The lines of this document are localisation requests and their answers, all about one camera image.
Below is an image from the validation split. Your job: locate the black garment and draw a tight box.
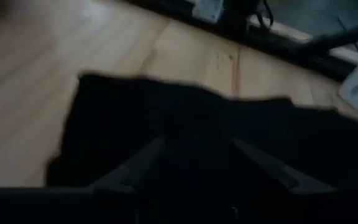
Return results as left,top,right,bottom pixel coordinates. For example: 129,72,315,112
44,70,358,192

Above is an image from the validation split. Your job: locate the black metal table frame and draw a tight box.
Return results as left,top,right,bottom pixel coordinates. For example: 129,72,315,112
126,0,358,82

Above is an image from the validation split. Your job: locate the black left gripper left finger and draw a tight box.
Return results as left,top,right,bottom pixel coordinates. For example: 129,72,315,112
87,136,167,194

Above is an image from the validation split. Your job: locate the silver metal mounting plate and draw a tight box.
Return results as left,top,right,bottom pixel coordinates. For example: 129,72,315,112
192,0,225,24

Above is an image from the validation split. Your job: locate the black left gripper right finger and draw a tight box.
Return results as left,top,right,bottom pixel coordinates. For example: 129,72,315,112
230,136,338,195

